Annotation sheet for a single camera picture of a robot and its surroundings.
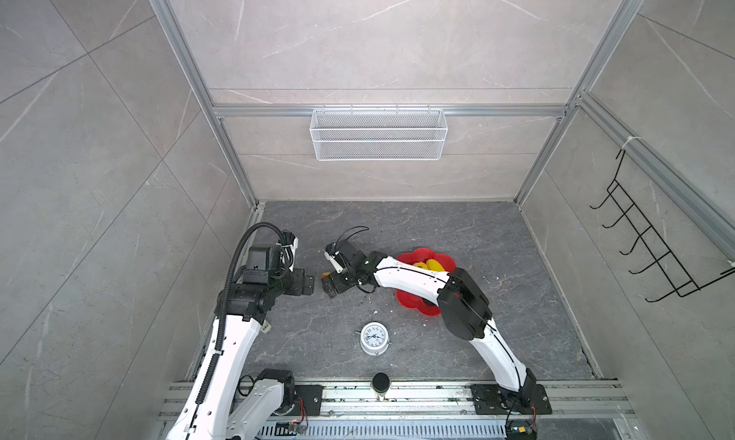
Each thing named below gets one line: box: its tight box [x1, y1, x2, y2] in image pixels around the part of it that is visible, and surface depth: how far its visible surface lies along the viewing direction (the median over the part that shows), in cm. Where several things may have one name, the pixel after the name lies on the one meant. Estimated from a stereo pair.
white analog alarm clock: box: [355, 321, 393, 357], surface depth 83 cm
